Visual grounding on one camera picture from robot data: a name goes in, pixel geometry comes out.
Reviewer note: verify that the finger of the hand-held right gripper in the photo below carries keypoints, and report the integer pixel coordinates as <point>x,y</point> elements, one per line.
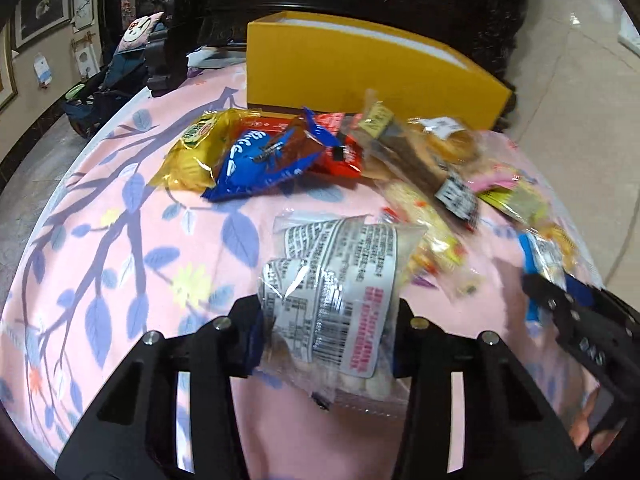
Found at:
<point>580,289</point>
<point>552,305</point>

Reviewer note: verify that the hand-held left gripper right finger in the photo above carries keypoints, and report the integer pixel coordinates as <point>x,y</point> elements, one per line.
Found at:
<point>416,342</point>

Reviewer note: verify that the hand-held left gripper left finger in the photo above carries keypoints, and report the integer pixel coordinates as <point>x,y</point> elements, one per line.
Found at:
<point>256,332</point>

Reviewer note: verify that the blue-edged clear snack packet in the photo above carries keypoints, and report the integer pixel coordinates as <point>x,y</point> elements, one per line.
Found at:
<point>547,250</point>

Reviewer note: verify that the clear white-label snack packet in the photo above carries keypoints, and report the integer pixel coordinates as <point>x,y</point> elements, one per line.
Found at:
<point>335,280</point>

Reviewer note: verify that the clear packet of yellow candies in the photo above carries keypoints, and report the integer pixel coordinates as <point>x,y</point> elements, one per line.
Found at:
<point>425,245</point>

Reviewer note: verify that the blue snack bag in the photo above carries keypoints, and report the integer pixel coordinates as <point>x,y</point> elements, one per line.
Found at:
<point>252,165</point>

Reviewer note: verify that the red snack packet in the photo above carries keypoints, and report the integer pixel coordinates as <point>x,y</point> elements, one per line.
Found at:
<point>345,147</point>

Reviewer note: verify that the yellow cardboard box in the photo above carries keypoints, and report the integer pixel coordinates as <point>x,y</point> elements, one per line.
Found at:
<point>360,67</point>

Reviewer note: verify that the person's right hand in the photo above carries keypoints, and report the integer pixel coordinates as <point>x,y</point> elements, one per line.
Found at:
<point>597,442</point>

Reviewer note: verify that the yellow and pink snack packet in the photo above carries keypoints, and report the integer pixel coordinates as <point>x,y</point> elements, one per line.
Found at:
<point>507,187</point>

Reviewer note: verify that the clear packet of dark bars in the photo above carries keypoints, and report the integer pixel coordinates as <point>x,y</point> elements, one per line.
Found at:
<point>415,160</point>

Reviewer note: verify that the yellow snack bag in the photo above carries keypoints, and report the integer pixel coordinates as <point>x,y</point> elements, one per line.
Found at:
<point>192,157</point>

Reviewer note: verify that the round pastry packet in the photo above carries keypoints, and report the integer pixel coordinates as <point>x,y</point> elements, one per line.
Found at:
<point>445,141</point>

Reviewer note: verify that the small purple item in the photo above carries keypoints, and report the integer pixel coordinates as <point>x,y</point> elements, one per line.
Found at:
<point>194,73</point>

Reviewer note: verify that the stack of papers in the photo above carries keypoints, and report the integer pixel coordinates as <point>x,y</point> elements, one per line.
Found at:
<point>220,56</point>

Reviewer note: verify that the blue folding chair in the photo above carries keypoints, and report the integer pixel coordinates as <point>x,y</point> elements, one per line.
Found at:
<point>100,95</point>

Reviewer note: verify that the green bottle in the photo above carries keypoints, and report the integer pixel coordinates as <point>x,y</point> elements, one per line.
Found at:
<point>76,92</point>

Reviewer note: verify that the printed pink cushion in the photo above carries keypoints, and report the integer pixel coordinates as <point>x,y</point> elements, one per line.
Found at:
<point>142,30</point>

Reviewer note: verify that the small white framed picture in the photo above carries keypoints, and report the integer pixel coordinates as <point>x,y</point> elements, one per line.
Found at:
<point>86,56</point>

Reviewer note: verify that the blue and white paper tag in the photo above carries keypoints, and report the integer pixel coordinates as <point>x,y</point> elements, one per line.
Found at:
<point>43,71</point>

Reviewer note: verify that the gold framed picture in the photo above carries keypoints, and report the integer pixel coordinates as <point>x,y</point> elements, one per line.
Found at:
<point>6,72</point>

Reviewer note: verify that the white framed flower picture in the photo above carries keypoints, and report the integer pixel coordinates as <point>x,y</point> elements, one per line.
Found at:
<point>84,0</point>

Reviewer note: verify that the large dark framed picture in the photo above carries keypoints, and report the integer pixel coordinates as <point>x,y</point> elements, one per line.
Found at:
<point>42,10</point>

